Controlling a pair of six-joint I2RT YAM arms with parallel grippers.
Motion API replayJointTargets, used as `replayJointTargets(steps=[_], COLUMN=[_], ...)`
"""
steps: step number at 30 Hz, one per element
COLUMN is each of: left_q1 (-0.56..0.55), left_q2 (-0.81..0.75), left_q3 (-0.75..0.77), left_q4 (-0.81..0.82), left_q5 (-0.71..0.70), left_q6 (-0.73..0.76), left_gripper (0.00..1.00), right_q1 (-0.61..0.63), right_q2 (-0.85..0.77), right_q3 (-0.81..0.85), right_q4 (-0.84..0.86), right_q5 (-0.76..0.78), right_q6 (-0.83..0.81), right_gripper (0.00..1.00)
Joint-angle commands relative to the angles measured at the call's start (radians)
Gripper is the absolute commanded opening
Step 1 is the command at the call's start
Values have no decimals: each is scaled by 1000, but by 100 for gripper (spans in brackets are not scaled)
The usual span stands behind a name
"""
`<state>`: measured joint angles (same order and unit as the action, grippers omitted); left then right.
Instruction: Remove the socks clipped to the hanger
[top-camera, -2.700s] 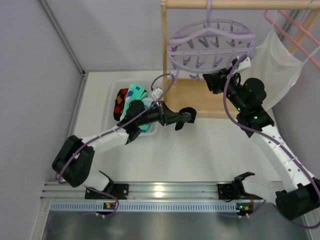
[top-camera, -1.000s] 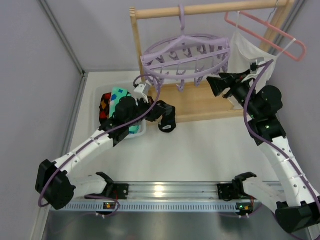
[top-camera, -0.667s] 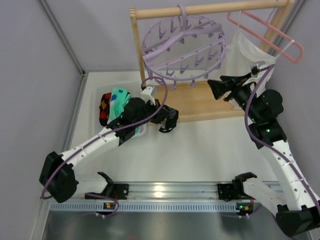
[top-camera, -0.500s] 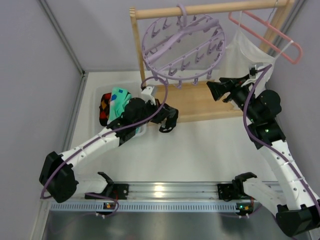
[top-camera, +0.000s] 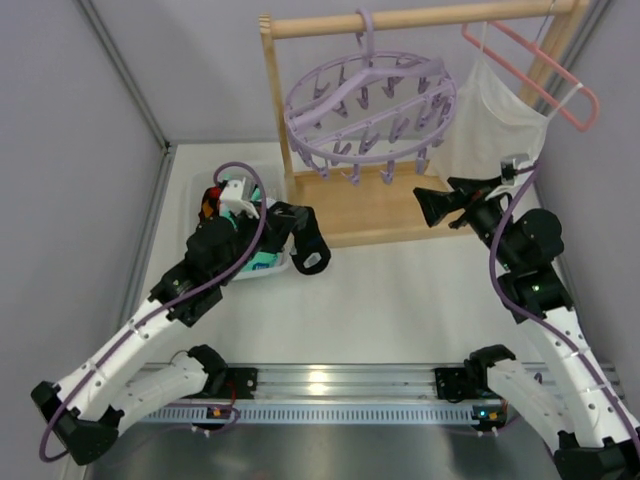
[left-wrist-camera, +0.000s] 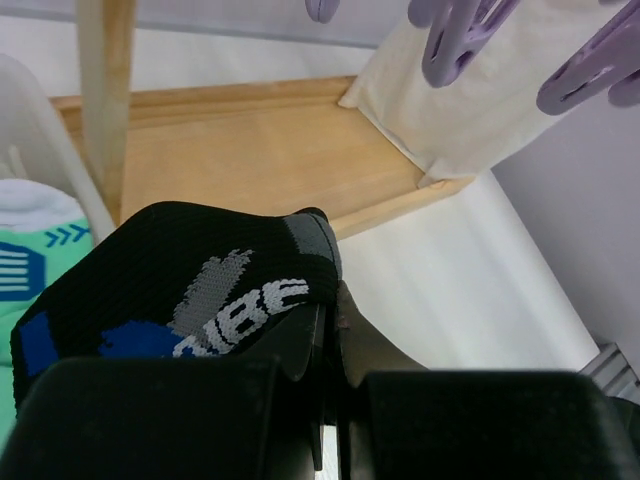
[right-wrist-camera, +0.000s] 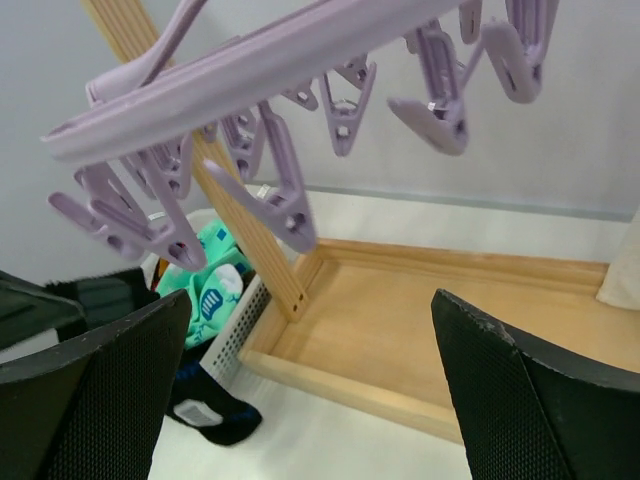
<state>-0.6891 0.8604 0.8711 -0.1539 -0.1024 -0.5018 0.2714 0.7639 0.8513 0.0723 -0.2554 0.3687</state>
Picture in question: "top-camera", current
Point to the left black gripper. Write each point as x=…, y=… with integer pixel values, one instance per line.
x=288, y=220

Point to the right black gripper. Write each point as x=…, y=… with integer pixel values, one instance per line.
x=463, y=201

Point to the red yellow argyle sock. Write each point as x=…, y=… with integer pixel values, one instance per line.
x=210, y=204

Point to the mint green sock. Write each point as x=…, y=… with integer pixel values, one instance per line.
x=266, y=260

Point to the black sport sock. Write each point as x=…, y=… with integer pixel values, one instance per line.
x=311, y=254

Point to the purple round clip hanger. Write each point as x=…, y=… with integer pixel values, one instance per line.
x=375, y=107

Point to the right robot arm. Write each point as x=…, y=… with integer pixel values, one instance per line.
x=588, y=430

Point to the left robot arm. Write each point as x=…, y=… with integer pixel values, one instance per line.
x=89, y=409

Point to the white plastic basket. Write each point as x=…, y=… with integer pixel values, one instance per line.
x=271, y=177

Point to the white mesh laundry bag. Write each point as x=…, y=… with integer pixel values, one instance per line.
x=490, y=123

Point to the wooden rack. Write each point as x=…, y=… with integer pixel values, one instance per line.
x=521, y=41

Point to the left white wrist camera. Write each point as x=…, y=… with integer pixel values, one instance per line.
x=236, y=197

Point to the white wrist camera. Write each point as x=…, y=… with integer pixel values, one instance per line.
x=236, y=197
x=515, y=170

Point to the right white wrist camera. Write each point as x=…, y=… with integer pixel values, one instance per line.
x=515, y=170

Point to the aluminium mounting rail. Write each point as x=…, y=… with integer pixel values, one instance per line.
x=349, y=383

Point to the grey slotted cable duct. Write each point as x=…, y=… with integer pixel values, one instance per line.
x=331, y=413

